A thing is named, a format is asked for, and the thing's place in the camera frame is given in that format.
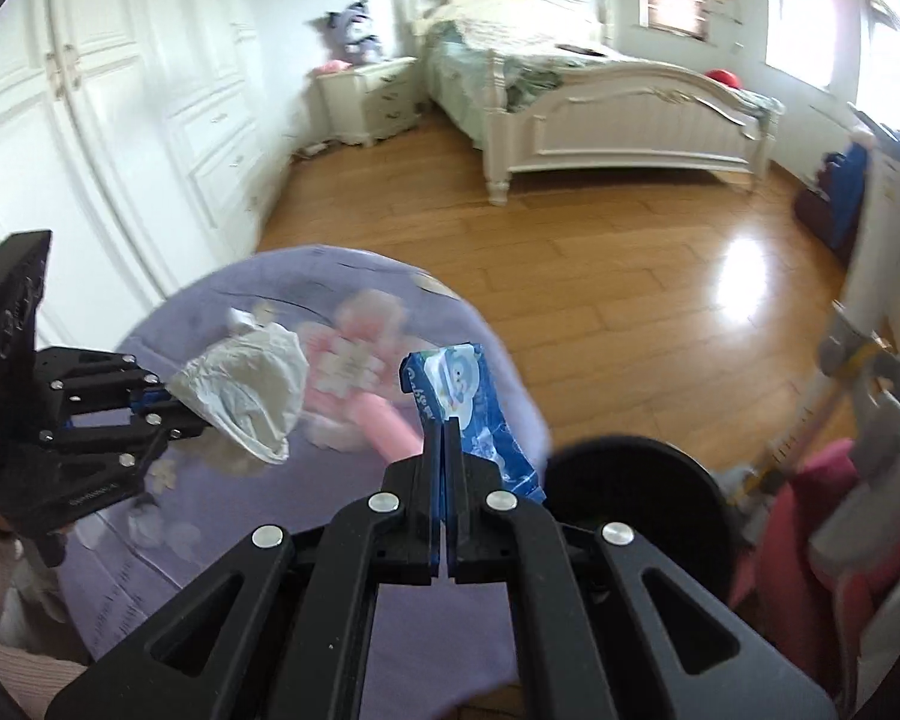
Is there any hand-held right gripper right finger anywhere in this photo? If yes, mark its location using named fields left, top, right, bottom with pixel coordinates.
left=446, top=418, right=841, bottom=720

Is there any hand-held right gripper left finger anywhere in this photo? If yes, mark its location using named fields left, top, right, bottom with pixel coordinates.
left=45, top=420, right=447, bottom=720

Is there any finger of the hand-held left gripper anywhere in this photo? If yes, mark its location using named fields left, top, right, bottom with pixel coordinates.
left=34, top=347, right=173, bottom=422
left=40, top=412, right=216, bottom=464

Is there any blue snack packet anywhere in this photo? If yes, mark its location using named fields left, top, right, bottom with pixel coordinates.
left=399, top=343, right=548, bottom=503

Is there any white plastic bag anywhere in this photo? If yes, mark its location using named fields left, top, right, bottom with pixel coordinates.
left=166, top=321, right=312, bottom=466

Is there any black round trash bin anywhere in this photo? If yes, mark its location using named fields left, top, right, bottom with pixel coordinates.
left=544, top=435, right=736, bottom=593

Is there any person's left forearm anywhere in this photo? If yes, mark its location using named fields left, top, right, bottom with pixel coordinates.
left=0, top=502, right=91, bottom=695

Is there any pink hair roller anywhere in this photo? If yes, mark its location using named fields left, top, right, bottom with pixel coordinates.
left=345, top=394, right=427, bottom=460

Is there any purple tablecloth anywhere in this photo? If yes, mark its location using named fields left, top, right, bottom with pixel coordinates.
left=60, top=244, right=552, bottom=706

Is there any white wardrobe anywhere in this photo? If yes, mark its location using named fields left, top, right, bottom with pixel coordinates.
left=0, top=0, right=286, bottom=346

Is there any pink cloth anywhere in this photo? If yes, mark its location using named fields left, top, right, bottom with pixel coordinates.
left=727, top=439, right=878, bottom=653

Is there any white nightstand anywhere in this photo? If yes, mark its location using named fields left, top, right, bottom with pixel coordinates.
left=313, top=56, right=421, bottom=147

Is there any white bed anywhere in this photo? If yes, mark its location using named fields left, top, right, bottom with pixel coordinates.
left=407, top=0, right=785, bottom=207

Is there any purple plush toy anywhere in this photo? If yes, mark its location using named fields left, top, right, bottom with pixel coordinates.
left=324, top=0, right=383, bottom=65

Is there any dark massage chair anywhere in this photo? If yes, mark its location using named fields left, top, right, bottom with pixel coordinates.
left=793, top=127, right=871, bottom=263

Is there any white cabinet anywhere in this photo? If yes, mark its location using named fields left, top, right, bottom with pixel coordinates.
left=844, top=139, right=900, bottom=331

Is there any bright window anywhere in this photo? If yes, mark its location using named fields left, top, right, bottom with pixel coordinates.
left=765, top=0, right=850, bottom=91

